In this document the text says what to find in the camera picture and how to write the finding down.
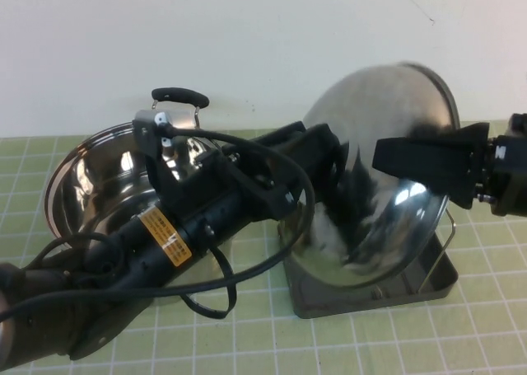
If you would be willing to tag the green grid table mat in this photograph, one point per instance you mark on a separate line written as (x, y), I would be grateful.
(370, 350)

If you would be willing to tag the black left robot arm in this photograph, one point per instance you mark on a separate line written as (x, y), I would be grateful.
(123, 251)

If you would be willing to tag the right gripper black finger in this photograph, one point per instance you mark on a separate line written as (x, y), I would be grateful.
(420, 160)
(477, 132)

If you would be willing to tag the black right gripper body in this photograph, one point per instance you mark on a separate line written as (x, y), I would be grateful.
(508, 177)

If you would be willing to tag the steel pot lid black knob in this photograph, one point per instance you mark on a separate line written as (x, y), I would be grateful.
(411, 243)

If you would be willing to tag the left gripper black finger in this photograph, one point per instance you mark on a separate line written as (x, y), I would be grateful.
(335, 171)
(317, 138)

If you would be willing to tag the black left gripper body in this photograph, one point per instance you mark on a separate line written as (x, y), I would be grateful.
(255, 185)

